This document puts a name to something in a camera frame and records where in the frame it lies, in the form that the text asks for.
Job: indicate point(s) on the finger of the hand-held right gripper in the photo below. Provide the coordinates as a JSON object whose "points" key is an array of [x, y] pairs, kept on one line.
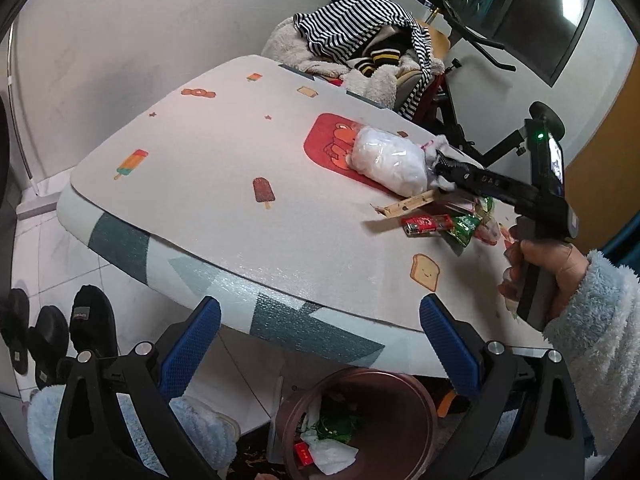
{"points": [[442, 159], [452, 180]]}

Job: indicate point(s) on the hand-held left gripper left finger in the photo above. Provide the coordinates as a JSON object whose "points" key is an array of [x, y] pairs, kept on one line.
{"points": [[192, 345]]}

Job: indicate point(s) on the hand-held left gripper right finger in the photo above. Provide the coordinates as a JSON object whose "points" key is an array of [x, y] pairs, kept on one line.
{"points": [[450, 345]]}

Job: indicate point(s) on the pink wrapper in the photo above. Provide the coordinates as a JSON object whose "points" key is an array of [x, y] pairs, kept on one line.
{"points": [[490, 232]]}

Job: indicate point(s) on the green printed snack wrapper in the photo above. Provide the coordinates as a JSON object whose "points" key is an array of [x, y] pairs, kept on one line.
{"points": [[462, 230]]}

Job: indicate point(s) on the white plastic bag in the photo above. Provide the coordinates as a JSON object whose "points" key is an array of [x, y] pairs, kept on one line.
{"points": [[390, 160]]}

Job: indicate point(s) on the red lighter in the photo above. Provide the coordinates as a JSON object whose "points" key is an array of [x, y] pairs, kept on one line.
{"points": [[425, 225]]}

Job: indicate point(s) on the brown round trash bin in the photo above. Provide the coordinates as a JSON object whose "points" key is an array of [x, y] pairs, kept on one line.
{"points": [[400, 410]]}

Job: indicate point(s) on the person's right forearm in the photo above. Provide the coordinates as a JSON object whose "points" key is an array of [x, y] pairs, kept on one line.
{"points": [[600, 335]]}

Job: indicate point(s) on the person's right hand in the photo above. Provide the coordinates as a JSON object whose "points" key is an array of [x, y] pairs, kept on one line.
{"points": [[560, 260]]}

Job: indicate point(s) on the black exercise bike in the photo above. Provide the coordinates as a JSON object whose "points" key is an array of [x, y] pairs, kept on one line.
{"points": [[452, 115]]}

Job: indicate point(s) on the red garment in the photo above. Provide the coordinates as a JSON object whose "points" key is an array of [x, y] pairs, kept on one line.
{"points": [[430, 95]]}

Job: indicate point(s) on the black slipper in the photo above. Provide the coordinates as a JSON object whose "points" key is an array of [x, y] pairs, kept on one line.
{"points": [[15, 330], [47, 345], [92, 320]]}

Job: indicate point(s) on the orange wooden panel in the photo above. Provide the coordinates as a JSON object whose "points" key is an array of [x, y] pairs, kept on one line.
{"points": [[610, 160]]}

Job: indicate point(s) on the black yellow striped garment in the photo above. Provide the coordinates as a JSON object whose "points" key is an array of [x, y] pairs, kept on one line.
{"points": [[380, 52]]}

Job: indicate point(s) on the blue curtain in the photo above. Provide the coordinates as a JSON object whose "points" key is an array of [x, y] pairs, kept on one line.
{"points": [[627, 245]]}

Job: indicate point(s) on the black white striped shirt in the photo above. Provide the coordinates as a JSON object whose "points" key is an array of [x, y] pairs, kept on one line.
{"points": [[340, 25]]}

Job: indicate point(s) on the person's left leg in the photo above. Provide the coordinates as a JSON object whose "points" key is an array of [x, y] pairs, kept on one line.
{"points": [[40, 430]]}

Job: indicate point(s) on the dark glass window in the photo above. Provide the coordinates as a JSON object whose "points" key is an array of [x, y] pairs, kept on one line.
{"points": [[550, 10]]}

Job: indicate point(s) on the white fleece garment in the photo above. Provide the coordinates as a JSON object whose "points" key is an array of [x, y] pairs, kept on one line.
{"points": [[285, 42]]}

